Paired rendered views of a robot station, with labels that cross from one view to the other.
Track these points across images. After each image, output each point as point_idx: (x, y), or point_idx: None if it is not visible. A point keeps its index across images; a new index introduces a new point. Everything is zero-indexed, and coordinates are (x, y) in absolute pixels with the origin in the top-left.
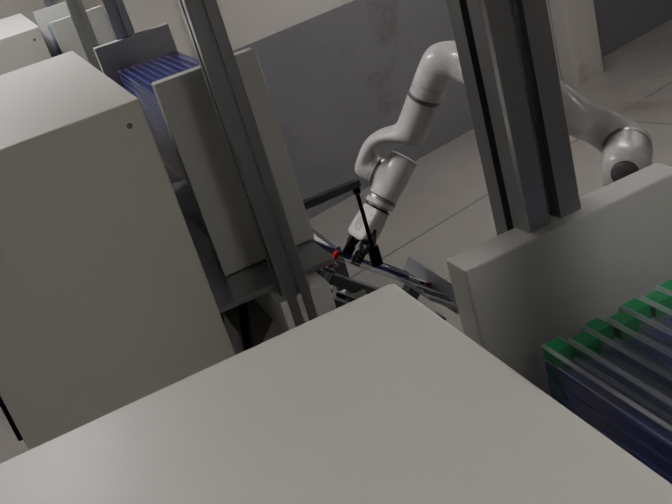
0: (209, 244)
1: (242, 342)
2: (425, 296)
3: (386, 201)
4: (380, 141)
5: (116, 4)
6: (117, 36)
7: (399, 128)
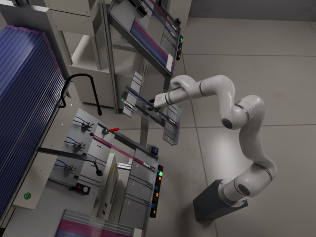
0: None
1: None
2: (163, 136)
3: (170, 102)
4: (181, 84)
5: None
6: (12, 2)
7: (189, 88)
